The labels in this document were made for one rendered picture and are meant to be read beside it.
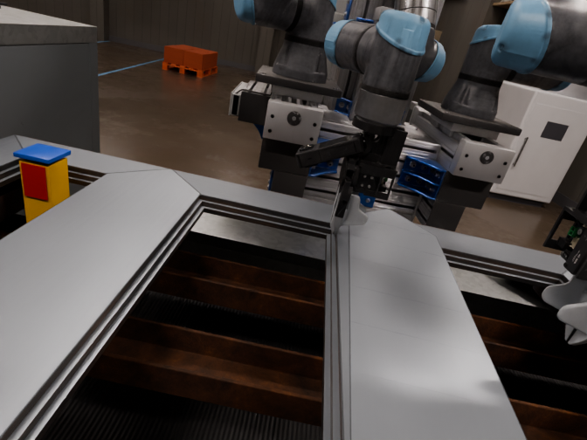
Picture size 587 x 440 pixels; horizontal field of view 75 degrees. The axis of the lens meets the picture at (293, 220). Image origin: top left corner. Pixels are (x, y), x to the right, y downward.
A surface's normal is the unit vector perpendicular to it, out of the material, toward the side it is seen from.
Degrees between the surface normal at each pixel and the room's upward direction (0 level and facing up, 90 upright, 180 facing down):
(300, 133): 90
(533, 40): 100
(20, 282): 0
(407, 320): 0
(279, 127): 90
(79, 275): 0
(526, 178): 90
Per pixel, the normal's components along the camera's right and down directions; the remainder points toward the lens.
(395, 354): 0.20, -0.87
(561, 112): 0.00, 0.45
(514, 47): -0.44, 0.65
